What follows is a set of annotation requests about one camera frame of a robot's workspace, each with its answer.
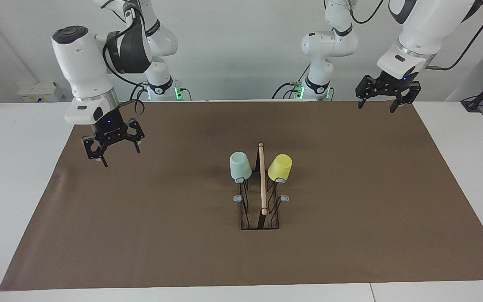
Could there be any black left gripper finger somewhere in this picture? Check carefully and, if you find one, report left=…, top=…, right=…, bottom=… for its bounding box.
left=356, top=75, right=378, bottom=109
left=390, top=84, right=421, bottom=113

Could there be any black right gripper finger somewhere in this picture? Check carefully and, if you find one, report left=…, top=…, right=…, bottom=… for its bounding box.
left=122, top=119, right=145, bottom=154
left=82, top=135, right=110, bottom=167

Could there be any pale green plastic cup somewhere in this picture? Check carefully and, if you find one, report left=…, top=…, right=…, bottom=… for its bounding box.
left=230, top=152, right=252, bottom=182

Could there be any yellow plastic cup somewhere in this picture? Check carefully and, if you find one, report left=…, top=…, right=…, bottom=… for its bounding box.
left=267, top=154, right=293, bottom=182

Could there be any white power strip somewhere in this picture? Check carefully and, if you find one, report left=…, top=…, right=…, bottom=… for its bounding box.
left=17, top=82, right=64, bottom=102

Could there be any brown table mat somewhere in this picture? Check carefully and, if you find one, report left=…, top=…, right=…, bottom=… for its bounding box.
left=0, top=100, right=483, bottom=291

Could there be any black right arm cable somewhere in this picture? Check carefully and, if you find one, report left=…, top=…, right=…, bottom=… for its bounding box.
left=101, top=0, right=146, bottom=117

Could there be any black base cable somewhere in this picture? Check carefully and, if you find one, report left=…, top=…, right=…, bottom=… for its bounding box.
left=272, top=63, right=311, bottom=100
left=130, top=82, right=148, bottom=102

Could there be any black wire cup rack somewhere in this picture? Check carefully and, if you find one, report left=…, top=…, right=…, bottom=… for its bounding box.
left=233, top=143, right=290, bottom=231

